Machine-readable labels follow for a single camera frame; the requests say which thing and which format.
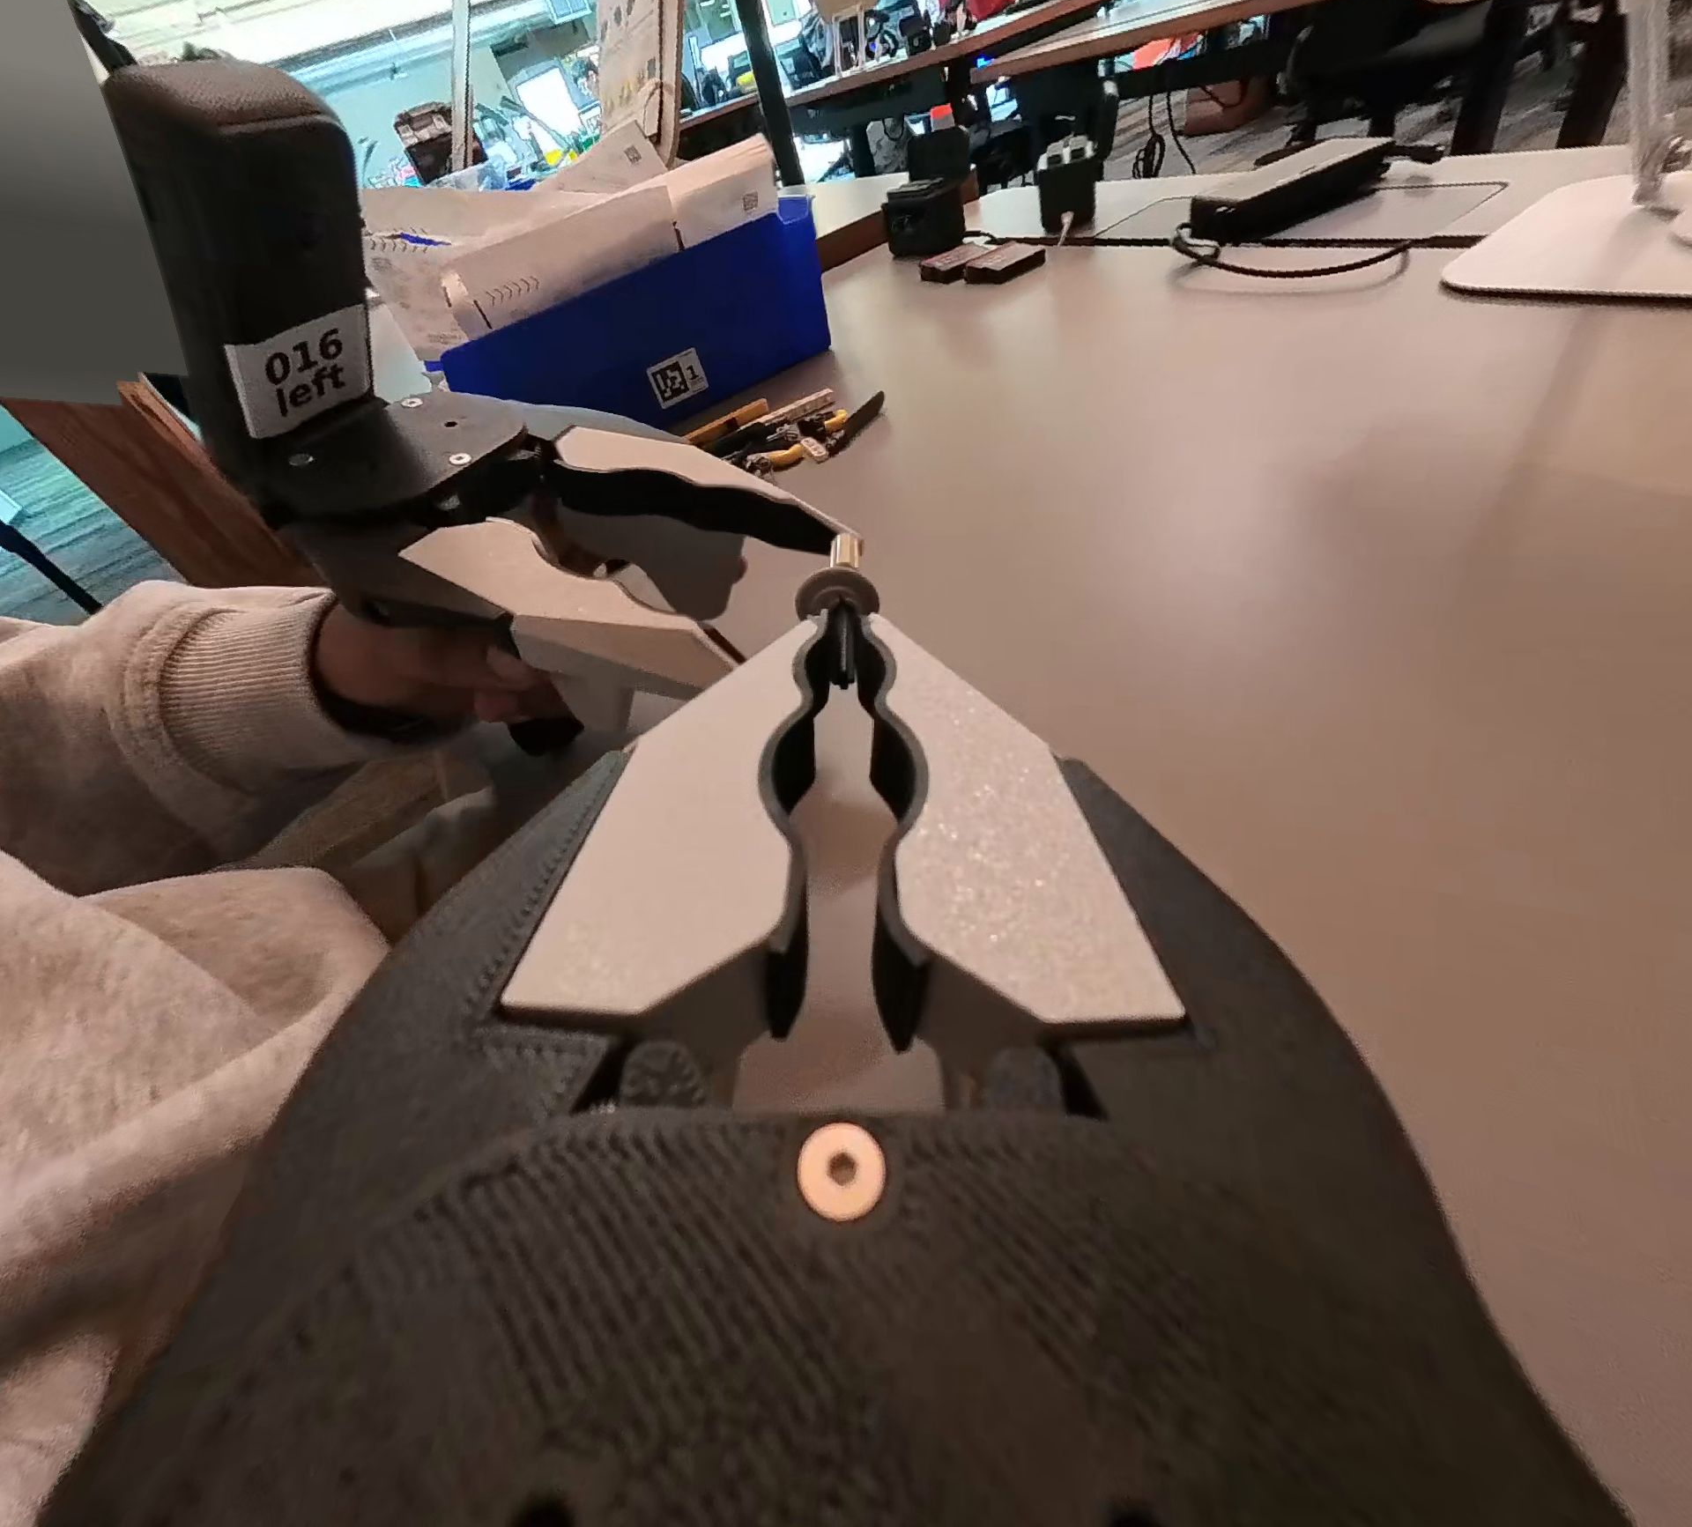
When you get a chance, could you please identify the pile of loose lego pieces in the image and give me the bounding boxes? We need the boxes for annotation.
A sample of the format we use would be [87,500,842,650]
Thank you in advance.
[685,388,889,474]

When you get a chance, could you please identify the person's left forearm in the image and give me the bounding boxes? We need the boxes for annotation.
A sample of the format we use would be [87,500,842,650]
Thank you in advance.
[0,582,387,894]

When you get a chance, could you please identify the background office desk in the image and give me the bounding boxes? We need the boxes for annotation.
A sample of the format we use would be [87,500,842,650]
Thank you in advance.
[780,0,1404,180]

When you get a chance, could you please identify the grey desk mat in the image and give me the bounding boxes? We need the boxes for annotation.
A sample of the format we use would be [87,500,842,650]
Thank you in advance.
[1095,178,1510,243]

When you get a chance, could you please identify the black box device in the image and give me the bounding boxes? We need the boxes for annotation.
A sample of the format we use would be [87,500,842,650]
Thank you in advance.
[879,176,974,259]

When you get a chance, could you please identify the grey round lego connector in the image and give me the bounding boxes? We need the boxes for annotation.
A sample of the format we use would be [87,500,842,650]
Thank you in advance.
[794,566,886,689]

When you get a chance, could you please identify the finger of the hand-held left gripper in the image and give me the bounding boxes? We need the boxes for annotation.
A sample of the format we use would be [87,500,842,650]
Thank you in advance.
[394,515,746,742]
[535,423,868,619]

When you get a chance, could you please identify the white monitor stand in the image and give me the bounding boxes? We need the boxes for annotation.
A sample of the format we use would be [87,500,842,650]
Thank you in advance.
[1439,0,1692,301]

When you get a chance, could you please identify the blue plastic bin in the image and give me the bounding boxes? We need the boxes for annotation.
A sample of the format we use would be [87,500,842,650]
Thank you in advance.
[440,194,836,432]

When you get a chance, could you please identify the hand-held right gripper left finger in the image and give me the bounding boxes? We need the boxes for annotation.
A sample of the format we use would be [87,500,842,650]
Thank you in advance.
[500,615,849,1045]

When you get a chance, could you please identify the wooden beam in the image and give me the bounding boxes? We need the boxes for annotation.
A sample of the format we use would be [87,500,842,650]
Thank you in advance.
[0,374,346,596]

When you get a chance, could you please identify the black cable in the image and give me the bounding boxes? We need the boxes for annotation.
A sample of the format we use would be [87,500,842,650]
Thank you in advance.
[1169,224,1464,278]

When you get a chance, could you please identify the grey hoodie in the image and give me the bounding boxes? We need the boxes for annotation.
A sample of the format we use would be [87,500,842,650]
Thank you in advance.
[0,615,531,1527]

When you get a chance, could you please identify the black power adapter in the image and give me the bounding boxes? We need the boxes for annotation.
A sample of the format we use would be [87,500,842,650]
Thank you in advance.
[1187,135,1402,243]

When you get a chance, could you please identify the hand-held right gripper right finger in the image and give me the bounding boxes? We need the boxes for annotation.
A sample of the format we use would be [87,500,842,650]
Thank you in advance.
[847,612,1191,1051]

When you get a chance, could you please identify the person's left hand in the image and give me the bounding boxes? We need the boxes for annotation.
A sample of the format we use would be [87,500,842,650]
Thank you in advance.
[311,601,584,749]

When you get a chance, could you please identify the white paper sheets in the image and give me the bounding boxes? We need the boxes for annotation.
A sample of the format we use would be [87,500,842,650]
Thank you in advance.
[360,118,783,358]

